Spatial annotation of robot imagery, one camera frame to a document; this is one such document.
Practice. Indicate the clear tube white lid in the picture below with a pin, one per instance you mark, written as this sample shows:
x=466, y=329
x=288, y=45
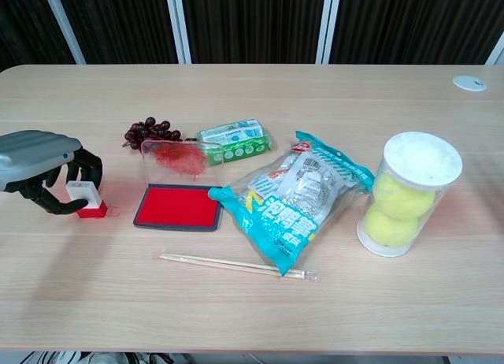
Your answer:
x=421, y=155

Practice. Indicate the white red stamp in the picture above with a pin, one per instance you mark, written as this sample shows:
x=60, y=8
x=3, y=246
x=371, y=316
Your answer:
x=82, y=190

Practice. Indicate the wrapped wooden chopsticks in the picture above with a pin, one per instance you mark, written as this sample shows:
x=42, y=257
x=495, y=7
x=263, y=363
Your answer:
x=220, y=262

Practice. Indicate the yellow tennis ball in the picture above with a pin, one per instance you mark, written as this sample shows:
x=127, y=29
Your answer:
x=405, y=198
x=388, y=228

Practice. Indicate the dark red grape bunch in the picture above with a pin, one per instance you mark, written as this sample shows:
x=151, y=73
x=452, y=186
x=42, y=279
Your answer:
x=151, y=132

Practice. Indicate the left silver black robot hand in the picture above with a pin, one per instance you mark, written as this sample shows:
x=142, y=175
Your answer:
x=31, y=155

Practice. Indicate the green tissue pack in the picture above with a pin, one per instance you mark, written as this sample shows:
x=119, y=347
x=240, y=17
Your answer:
x=236, y=137

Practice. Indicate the white partition post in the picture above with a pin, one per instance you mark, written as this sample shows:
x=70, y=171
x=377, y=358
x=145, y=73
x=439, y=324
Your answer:
x=497, y=53
x=179, y=25
x=65, y=25
x=328, y=25

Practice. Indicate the teal snack bag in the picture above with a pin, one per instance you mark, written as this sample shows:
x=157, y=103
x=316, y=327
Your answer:
x=299, y=190

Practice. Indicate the red ink pad clear lid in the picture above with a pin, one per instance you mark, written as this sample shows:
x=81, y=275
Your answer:
x=177, y=206

